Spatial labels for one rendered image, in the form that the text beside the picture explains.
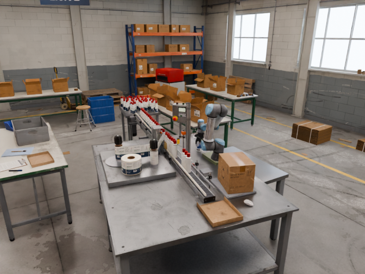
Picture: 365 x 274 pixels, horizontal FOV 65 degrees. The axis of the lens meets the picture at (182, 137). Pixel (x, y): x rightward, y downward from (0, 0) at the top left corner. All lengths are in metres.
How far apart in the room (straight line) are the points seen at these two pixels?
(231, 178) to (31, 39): 8.48
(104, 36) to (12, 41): 2.72
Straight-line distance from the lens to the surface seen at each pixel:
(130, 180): 2.80
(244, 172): 2.56
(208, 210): 2.41
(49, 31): 10.14
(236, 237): 3.15
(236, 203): 2.53
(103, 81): 10.52
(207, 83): 8.16
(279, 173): 3.15
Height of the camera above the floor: 2.18
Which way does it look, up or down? 20 degrees down
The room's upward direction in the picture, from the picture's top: straight up
